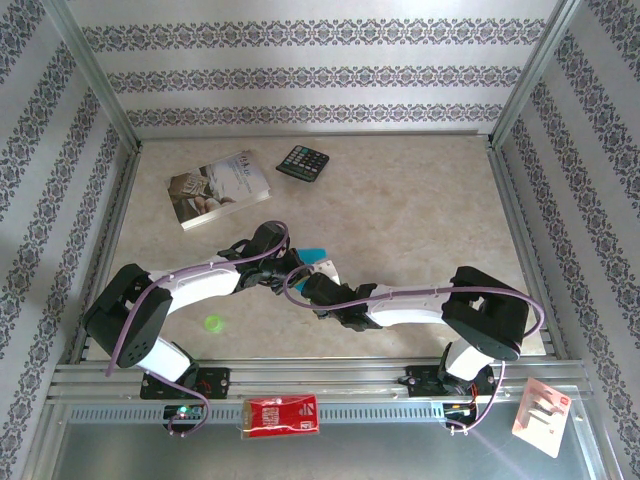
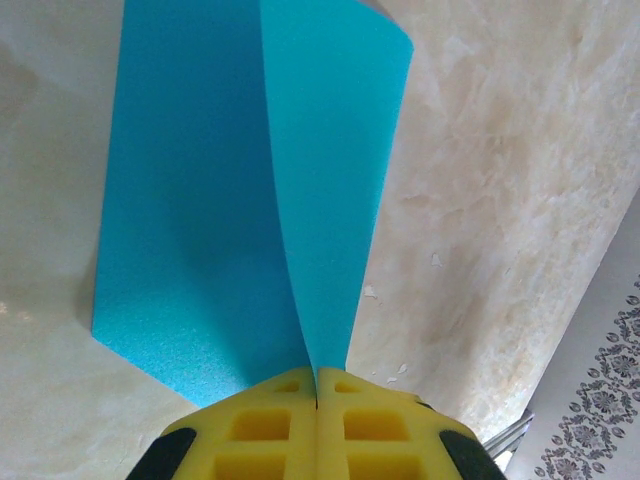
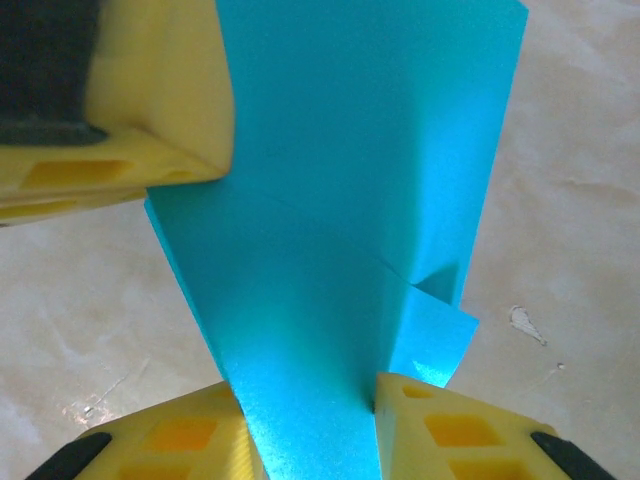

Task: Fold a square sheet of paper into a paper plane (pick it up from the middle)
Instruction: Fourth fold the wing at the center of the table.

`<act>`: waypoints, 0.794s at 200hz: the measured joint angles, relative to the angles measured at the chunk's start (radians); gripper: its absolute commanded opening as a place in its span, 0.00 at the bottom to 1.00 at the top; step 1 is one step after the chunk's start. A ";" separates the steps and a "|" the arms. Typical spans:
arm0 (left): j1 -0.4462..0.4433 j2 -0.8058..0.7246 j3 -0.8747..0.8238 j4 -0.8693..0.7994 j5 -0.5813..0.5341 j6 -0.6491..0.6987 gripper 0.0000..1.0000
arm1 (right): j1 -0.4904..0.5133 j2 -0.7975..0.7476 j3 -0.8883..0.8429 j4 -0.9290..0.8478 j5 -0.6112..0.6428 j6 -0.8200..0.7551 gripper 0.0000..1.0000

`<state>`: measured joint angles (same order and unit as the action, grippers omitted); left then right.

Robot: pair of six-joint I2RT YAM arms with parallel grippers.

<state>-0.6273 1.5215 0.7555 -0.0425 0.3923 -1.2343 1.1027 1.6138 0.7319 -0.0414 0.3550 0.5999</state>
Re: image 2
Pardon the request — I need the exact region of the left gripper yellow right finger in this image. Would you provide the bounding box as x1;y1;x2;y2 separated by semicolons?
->
318;368;507;480

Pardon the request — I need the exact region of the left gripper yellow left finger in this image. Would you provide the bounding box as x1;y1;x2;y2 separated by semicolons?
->
127;367;319;480

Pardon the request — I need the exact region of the blue paper sheet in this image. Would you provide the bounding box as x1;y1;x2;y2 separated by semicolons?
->
91;0;416;409

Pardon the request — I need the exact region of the aluminium frame side rail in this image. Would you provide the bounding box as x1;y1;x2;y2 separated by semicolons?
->
482;407;536;459

